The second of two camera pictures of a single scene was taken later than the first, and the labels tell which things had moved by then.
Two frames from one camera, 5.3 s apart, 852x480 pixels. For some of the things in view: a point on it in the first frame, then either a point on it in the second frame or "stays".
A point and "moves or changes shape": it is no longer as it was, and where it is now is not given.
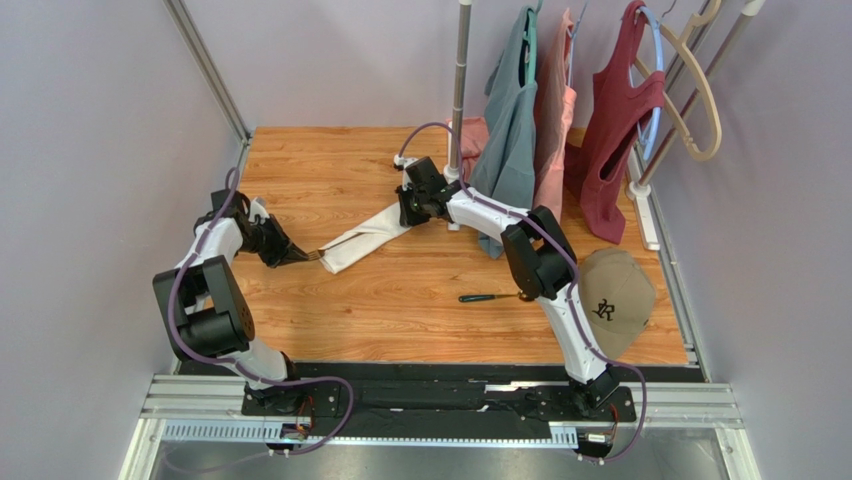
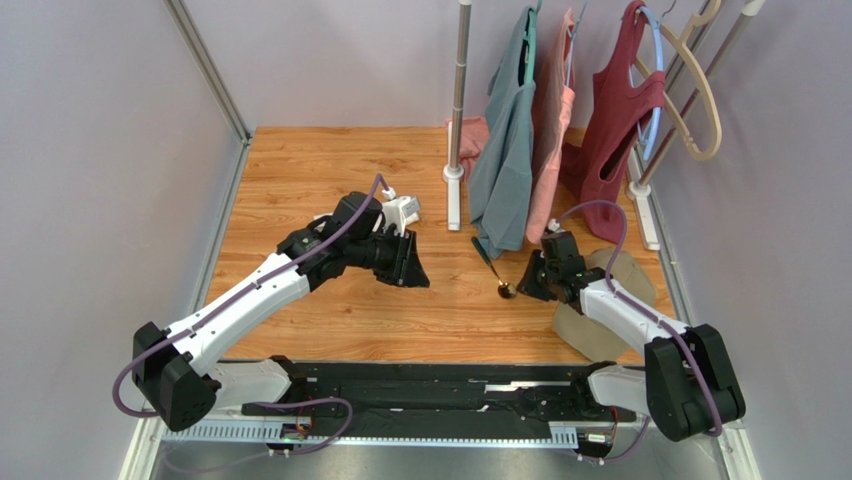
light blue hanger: [660, 113] stays
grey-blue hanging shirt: [504, 158] stays
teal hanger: [530, 37] stays
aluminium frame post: [212, 73] stays
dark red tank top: [596, 158] stays
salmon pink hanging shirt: [555, 109] stays
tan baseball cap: [617, 296] stays
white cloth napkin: [378, 230] moves or changes shape
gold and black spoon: [486, 297] → [505, 290]
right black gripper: [406, 207] → [543, 278]
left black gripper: [285, 251] → [406, 261]
